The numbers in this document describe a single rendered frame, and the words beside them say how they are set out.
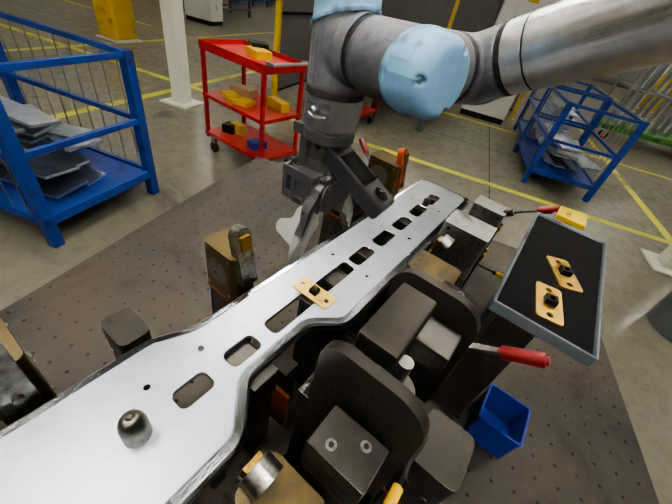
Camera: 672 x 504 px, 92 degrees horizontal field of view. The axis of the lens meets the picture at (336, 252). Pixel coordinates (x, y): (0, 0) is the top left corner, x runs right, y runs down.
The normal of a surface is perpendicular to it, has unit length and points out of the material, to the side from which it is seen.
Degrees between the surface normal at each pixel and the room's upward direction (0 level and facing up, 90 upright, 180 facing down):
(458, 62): 89
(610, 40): 108
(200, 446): 0
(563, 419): 0
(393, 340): 0
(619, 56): 129
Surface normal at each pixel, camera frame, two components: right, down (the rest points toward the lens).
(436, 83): 0.62, 0.57
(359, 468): 0.18, -0.76
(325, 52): -0.80, 0.43
